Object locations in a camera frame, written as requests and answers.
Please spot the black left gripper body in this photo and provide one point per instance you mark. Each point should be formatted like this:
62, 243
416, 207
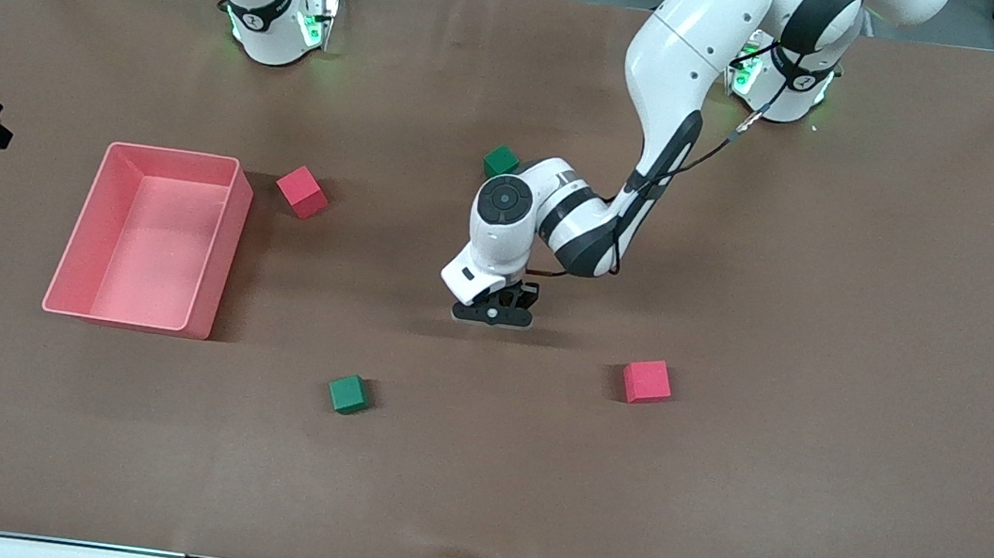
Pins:
525, 294

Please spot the pink plastic bin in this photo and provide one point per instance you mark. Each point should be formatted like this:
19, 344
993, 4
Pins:
150, 246

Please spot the red cube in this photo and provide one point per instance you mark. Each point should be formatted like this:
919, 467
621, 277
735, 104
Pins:
301, 191
647, 381

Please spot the green cube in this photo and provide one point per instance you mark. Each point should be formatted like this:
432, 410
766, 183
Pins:
347, 393
498, 162

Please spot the brown table cover sheet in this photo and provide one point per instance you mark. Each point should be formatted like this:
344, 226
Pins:
472, 484

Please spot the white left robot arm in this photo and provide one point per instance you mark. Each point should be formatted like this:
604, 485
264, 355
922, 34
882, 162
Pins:
676, 55

